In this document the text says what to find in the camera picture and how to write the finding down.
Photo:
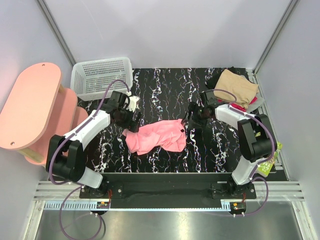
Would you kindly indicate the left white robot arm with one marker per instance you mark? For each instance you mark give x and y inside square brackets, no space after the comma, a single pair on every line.
[66,154]

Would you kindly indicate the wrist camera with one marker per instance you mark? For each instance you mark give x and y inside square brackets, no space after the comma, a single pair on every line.
[208,98]
[124,101]

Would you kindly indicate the pink three-tier shelf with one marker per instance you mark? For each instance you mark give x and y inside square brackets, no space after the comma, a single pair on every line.
[37,108]

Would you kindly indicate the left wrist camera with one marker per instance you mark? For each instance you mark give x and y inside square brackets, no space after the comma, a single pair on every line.
[124,101]

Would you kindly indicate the magenta folded t-shirt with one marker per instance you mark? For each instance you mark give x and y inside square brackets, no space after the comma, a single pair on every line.
[241,104]

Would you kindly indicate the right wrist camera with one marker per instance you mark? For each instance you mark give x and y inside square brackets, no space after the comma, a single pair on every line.
[208,98]

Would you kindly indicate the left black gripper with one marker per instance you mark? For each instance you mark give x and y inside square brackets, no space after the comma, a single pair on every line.
[133,126]

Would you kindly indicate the green treehouse book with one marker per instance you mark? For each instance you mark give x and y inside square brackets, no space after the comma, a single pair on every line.
[265,168]

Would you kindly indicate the black folded t-shirt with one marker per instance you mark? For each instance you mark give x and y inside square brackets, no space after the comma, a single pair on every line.
[212,81]

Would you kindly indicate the pink t-shirt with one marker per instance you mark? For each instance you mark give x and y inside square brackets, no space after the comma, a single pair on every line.
[170,135]

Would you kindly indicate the white plastic mesh basket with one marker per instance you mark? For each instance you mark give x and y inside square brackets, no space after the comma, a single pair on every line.
[90,79]

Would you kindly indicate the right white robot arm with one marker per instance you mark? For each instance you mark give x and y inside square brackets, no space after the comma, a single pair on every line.
[257,143]

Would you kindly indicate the tan folded t-shirt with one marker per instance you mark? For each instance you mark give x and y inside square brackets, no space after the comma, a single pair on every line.
[236,85]

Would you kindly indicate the grey folded t-shirt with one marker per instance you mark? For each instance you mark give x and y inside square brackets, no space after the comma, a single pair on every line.
[256,104]

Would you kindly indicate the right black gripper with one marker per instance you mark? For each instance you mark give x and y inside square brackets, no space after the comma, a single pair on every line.
[193,107]

